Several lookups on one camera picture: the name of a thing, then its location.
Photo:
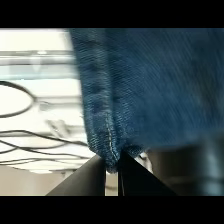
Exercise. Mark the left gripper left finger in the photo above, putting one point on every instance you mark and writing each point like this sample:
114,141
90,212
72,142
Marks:
90,181

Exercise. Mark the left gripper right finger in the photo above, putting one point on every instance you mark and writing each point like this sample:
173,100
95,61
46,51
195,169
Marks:
136,181

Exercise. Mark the blue jeans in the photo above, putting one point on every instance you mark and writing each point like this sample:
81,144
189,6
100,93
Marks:
150,90

